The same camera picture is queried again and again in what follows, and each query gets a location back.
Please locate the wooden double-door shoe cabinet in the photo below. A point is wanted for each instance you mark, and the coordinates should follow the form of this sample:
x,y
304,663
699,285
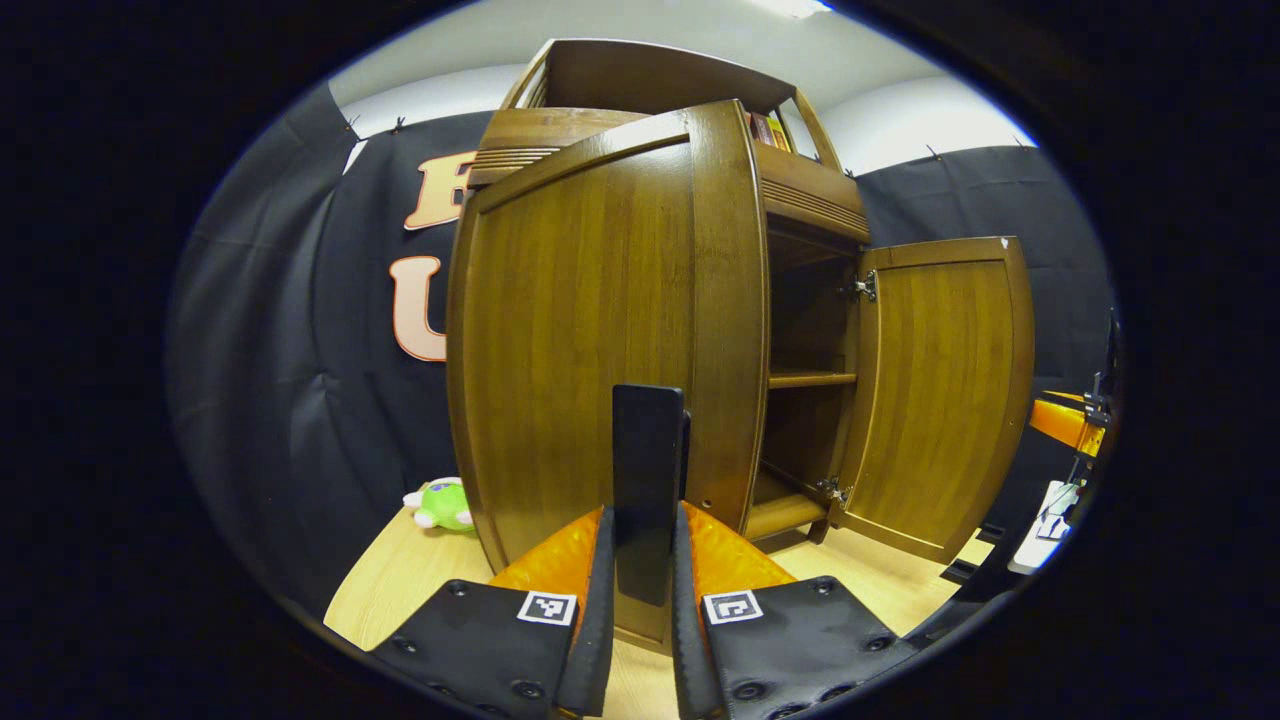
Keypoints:
x,y
640,75

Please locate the wooden cabinet shelf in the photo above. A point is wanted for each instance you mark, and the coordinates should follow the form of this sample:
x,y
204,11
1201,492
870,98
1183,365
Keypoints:
x,y
810,380

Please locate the dark red book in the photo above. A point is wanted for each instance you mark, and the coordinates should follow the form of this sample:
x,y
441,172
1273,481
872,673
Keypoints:
x,y
760,130

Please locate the black backdrop cloth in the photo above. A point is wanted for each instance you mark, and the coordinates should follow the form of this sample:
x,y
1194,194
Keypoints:
x,y
300,400

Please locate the metal door hinge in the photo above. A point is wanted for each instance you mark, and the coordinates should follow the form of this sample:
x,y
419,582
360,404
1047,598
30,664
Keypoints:
x,y
866,287
834,492

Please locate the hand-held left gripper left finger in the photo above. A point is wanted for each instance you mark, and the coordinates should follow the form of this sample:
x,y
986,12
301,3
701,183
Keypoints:
x,y
600,640

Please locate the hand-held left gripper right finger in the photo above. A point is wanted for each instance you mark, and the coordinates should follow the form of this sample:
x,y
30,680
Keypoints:
x,y
685,650

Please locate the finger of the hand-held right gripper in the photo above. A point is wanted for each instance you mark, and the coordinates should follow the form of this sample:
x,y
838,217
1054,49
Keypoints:
x,y
1060,420

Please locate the green plush toy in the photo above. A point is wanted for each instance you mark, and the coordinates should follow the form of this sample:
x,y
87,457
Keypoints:
x,y
445,508

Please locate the white printed object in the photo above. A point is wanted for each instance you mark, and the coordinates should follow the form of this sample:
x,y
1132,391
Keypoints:
x,y
1045,525

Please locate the wooden shoe cabinet door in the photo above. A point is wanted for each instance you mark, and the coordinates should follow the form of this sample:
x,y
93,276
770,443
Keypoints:
x,y
940,400
580,330

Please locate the black block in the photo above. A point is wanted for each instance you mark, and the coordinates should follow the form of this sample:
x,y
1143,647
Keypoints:
x,y
958,571

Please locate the yellow book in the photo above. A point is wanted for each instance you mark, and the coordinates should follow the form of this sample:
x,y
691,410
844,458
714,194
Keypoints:
x,y
779,136

